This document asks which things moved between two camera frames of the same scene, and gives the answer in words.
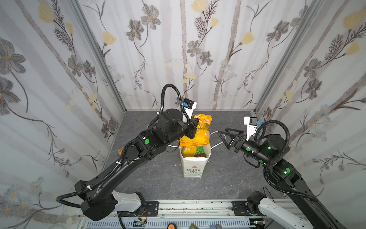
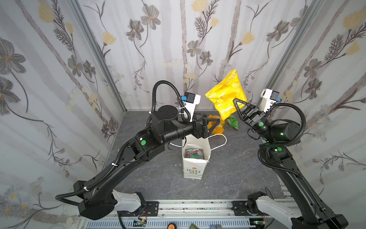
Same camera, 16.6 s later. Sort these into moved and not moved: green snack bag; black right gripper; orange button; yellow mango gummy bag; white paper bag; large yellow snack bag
Moved: green snack bag; large yellow snack bag; black right gripper; yellow mango gummy bag
Not moved: orange button; white paper bag
